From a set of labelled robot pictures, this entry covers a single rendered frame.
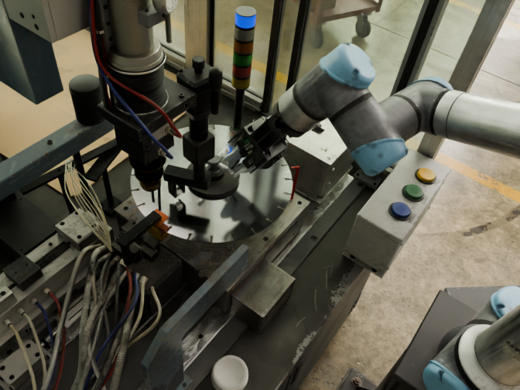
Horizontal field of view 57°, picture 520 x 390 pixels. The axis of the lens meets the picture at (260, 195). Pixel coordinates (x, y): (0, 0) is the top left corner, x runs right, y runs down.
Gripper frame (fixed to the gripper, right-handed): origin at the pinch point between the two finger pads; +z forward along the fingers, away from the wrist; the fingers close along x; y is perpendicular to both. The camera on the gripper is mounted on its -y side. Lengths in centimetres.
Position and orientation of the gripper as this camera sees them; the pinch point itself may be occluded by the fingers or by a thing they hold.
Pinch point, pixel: (235, 165)
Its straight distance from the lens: 96.7
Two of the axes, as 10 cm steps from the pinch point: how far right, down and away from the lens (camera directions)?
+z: -5.8, 4.2, 7.0
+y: -5.5, 4.2, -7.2
